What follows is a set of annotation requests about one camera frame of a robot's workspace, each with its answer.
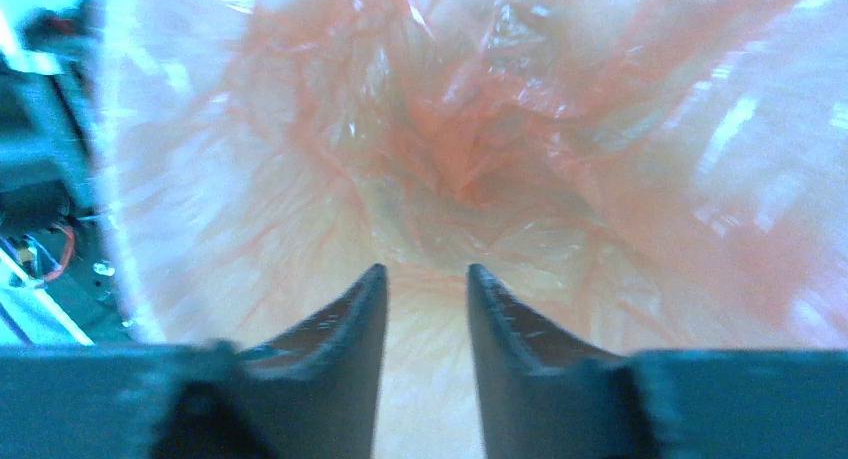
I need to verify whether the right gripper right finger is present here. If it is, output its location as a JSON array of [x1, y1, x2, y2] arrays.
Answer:
[[467, 264, 847, 458]]

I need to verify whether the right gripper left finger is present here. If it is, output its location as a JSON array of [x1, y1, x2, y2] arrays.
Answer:
[[1, 264, 388, 458]]

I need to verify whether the red plastic trash bag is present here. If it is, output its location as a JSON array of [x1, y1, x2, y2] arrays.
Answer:
[[97, 0, 847, 458]]

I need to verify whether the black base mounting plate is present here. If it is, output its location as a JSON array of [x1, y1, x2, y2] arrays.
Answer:
[[1, 0, 129, 344]]

